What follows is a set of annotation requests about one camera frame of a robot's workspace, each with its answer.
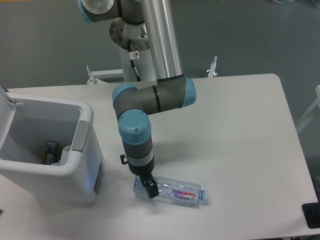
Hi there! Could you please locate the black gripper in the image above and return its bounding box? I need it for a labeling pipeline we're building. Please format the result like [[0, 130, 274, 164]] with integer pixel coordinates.
[[127, 155, 159, 199]]

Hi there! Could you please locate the clear plastic water bottle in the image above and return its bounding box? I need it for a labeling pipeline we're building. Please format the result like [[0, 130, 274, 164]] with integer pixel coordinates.
[[132, 174, 210, 206]]

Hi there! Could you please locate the white paper trash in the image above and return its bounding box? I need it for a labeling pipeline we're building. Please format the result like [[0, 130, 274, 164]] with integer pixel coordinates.
[[51, 145, 71, 166]]

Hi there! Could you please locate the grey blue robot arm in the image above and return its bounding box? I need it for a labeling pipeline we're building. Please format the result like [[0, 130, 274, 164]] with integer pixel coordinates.
[[78, 0, 197, 198]]

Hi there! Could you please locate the trash inside bin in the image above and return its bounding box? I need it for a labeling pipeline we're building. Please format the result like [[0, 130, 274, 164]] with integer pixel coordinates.
[[42, 141, 60, 165]]

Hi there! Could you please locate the white plastic trash can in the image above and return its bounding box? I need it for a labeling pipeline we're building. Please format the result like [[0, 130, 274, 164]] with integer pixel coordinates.
[[0, 90, 103, 204]]

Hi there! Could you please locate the black device at table edge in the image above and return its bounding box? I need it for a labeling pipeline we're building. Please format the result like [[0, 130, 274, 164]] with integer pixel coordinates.
[[302, 202, 320, 229]]

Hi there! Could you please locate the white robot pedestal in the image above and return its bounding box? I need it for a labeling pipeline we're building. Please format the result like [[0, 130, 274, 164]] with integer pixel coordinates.
[[119, 48, 157, 82]]

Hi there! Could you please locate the white base bracket with bolts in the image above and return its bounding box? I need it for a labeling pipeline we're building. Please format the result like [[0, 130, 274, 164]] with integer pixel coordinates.
[[86, 56, 218, 85]]

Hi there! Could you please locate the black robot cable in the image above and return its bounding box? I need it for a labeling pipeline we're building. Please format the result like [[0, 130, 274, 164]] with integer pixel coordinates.
[[126, 38, 143, 82]]

